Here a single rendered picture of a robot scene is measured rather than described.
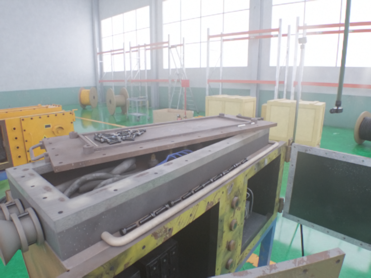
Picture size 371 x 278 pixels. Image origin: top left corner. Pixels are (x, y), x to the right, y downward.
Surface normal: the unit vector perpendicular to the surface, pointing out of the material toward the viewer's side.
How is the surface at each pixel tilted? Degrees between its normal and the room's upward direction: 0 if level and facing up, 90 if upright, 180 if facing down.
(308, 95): 90
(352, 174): 90
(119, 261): 90
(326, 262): 90
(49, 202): 0
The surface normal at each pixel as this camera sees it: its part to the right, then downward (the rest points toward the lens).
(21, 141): 0.78, 0.16
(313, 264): 0.21, 0.25
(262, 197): -0.64, 0.19
